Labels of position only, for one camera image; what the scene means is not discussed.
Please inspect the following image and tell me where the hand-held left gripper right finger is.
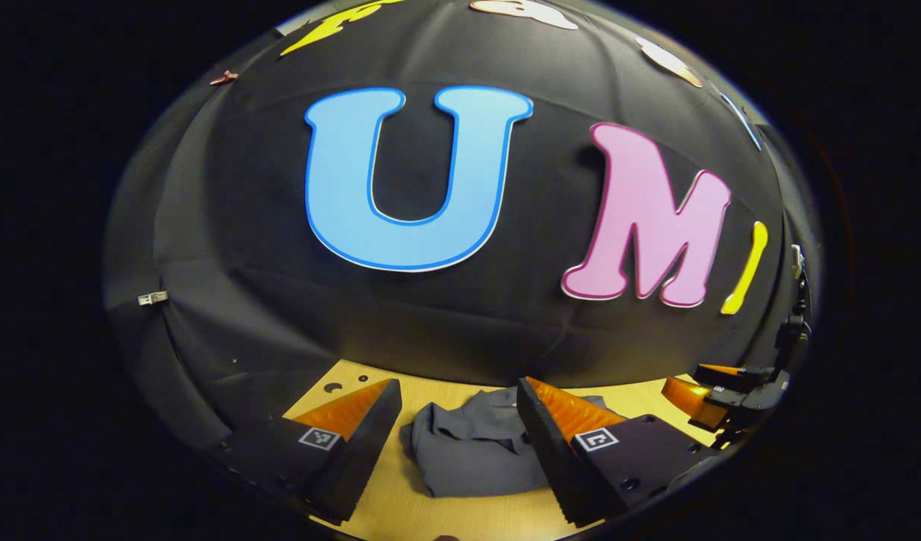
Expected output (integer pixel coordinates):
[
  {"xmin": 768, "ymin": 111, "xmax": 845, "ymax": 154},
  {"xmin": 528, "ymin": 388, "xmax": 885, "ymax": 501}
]
[{"xmin": 515, "ymin": 376, "xmax": 721, "ymax": 527}]

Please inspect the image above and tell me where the black backdrop cloth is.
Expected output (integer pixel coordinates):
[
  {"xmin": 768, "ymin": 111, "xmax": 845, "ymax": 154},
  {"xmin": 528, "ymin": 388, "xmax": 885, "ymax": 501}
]
[{"xmin": 104, "ymin": 0, "xmax": 819, "ymax": 452}]

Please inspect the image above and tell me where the grey long-sleeved shirt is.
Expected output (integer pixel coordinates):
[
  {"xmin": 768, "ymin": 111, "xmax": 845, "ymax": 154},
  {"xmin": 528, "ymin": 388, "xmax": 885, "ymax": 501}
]
[{"xmin": 399, "ymin": 387, "xmax": 608, "ymax": 499}]

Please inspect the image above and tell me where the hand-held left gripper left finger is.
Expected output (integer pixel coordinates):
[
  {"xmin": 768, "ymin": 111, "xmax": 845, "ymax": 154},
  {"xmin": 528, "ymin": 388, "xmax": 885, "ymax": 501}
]
[{"xmin": 220, "ymin": 378, "xmax": 403, "ymax": 525}]

